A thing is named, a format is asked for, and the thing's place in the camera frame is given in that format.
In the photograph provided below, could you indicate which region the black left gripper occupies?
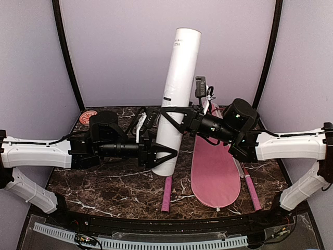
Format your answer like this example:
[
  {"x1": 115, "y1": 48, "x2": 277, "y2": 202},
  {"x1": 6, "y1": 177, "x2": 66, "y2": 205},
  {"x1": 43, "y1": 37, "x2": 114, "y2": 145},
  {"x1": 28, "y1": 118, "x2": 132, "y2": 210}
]
[{"x1": 98, "y1": 130, "x2": 178, "y2": 168}]

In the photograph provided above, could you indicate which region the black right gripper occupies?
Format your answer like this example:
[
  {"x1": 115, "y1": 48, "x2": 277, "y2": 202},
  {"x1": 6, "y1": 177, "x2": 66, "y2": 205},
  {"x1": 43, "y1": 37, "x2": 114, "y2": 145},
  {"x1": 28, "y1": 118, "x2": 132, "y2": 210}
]
[{"x1": 160, "y1": 101, "x2": 237, "y2": 144}]

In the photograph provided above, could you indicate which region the white shuttlecock tube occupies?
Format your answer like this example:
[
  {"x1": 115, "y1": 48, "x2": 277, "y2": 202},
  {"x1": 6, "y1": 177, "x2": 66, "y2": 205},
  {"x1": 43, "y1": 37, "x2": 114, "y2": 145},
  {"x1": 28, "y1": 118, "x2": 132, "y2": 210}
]
[{"x1": 152, "y1": 27, "x2": 203, "y2": 177}]

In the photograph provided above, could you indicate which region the pink badminton racket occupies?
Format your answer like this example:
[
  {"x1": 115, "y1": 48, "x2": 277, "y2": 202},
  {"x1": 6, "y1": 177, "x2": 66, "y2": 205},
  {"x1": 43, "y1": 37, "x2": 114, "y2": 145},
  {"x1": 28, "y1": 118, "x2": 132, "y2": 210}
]
[
  {"x1": 210, "y1": 105, "x2": 263, "y2": 211},
  {"x1": 161, "y1": 176, "x2": 172, "y2": 212}
]

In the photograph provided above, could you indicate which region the pink racket cover bag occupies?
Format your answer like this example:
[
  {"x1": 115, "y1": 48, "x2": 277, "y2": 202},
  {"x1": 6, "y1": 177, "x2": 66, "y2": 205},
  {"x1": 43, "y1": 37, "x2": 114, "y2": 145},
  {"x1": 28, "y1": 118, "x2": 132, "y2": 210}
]
[{"x1": 190, "y1": 103, "x2": 241, "y2": 211}]

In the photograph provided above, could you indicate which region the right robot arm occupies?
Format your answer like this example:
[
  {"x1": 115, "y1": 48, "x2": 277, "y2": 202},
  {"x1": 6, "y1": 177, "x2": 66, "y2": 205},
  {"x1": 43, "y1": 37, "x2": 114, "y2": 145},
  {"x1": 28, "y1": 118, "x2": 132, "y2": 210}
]
[{"x1": 161, "y1": 98, "x2": 332, "y2": 226}]

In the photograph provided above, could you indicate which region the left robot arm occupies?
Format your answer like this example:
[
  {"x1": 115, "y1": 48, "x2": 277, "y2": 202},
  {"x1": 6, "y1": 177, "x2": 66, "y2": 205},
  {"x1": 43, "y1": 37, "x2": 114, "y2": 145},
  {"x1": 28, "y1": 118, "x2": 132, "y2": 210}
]
[{"x1": 1, "y1": 111, "x2": 178, "y2": 227}]

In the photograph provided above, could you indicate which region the red patterned bowl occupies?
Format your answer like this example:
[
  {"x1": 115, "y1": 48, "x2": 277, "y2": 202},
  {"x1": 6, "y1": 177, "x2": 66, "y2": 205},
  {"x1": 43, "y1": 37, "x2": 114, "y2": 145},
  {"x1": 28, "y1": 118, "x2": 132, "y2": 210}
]
[{"x1": 79, "y1": 110, "x2": 98, "y2": 127}]

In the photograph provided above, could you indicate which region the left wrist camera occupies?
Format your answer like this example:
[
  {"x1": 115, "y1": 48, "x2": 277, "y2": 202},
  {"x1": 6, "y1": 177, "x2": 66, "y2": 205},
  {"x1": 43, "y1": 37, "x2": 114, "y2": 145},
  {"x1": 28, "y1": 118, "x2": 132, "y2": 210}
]
[{"x1": 130, "y1": 106, "x2": 159, "y2": 143}]

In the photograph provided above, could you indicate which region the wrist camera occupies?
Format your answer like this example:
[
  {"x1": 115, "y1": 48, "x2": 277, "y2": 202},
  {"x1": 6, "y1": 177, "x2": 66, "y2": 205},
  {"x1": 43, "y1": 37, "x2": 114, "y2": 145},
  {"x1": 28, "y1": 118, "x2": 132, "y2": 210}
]
[
  {"x1": 195, "y1": 76, "x2": 215, "y2": 114},
  {"x1": 130, "y1": 106, "x2": 159, "y2": 143}
]

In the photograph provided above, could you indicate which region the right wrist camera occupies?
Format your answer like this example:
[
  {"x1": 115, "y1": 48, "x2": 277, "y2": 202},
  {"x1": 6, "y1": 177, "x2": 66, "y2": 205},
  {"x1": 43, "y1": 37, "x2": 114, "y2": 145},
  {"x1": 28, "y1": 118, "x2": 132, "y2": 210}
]
[{"x1": 195, "y1": 76, "x2": 215, "y2": 114}]

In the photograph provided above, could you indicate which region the right black frame post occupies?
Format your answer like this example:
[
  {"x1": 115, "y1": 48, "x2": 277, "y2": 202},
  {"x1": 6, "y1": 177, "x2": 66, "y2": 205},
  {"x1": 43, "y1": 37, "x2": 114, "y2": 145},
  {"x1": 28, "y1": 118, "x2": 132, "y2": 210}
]
[{"x1": 252, "y1": 0, "x2": 283, "y2": 109}]

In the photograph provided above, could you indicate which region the black frame post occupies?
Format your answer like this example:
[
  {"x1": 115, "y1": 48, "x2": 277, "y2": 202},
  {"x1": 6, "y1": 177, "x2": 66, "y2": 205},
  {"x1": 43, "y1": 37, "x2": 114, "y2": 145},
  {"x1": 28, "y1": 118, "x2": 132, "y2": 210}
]
[
  {"x1": 252, "y1": 0, "x2": 283, "y2": 109},
  {"x1": 52, "y1": 0, "x2": 85, "y2": 113}
]

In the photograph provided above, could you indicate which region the white slotted cable duct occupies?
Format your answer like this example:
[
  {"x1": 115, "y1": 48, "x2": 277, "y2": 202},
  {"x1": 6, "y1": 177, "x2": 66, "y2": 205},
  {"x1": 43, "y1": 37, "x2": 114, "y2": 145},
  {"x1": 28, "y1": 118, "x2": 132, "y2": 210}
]
[{"x1": 33, "y1": 222, "x2": 248, "y2": 249}]

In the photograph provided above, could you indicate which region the black front rail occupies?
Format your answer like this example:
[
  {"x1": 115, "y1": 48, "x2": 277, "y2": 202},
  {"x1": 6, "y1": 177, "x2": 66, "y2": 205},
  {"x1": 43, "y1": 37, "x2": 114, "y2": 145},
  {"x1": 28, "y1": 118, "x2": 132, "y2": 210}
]
[{"x1": 25, "y1": 200, "x2": 296, "y2": 234}]

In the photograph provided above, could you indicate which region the left black frame post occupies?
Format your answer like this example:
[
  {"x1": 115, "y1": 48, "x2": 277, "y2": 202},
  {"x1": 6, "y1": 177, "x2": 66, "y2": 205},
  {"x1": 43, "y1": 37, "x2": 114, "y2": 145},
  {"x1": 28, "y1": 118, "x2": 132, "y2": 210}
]
[{"x1": 52, "y1": 0, "x2": 85, "y2": 113}]

